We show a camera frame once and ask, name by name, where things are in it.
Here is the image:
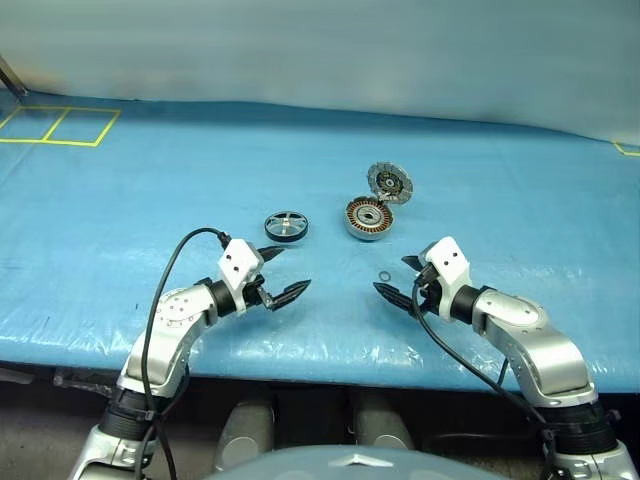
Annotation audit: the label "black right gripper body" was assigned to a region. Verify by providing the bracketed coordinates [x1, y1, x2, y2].
[412, 259, 444, 317]

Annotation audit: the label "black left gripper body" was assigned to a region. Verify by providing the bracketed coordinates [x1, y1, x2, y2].
[243, 273, 275, 311]

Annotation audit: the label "black spoked motor rotor ring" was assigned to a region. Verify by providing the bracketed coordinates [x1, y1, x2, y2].
[263, 211, 310, 245]

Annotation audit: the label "motor stator housing copper coils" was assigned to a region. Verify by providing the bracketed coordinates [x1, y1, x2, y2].
[343, 196, 395, 243]

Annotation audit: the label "grey round motor gear cover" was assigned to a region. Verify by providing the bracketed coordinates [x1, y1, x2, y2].
[367, 160, 414, 205]

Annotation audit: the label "grey rounded robot leg shape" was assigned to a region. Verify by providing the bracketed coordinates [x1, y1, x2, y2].
[352, 394, 416, 451]
[215, 399, 276, 471]

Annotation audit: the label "blue plastic table cover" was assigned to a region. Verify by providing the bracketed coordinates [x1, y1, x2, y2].
[0, 88, 640, 396]

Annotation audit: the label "grey-blue robot torso with logo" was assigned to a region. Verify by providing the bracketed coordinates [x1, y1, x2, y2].
[204, 446, 501, 480]

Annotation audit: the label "grey metal stand leg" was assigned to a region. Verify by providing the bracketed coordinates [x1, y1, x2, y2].
[0, 53, 30, 97]

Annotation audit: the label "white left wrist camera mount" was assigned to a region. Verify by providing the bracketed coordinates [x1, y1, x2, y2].
[218, 239, 265, 317]

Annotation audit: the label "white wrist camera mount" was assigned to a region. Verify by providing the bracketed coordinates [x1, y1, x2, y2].
[423, 237, 474, 319]
[218, 239, 265, 317]

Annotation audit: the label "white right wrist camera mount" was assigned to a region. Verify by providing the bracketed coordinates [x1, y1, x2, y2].
[423, 237, 474, 319]

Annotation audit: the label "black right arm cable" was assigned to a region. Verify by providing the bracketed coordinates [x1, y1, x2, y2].
[410, 269, 566, 480]

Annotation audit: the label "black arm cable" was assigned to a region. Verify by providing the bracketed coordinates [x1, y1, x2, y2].
[133, 227, 232, 480]
[410, 269, 566, 480]

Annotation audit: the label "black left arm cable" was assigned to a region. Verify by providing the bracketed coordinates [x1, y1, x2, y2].
[133, 227, 232, 480]

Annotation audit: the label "dark bracket under table edge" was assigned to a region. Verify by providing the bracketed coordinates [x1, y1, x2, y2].
[52, 368, 120, 397]

